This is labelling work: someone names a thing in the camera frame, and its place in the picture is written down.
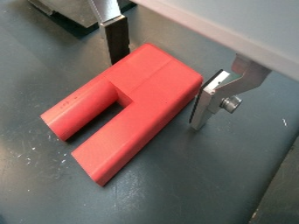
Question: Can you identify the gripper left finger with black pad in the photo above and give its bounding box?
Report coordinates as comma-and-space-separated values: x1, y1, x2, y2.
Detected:
88, 0, 130, 64

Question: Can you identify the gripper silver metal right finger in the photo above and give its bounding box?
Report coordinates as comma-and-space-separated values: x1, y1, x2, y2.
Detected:
190, 54, 271, 130

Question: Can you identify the red square-circle object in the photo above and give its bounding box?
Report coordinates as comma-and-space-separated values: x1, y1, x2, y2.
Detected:
41, 44, 203, 186

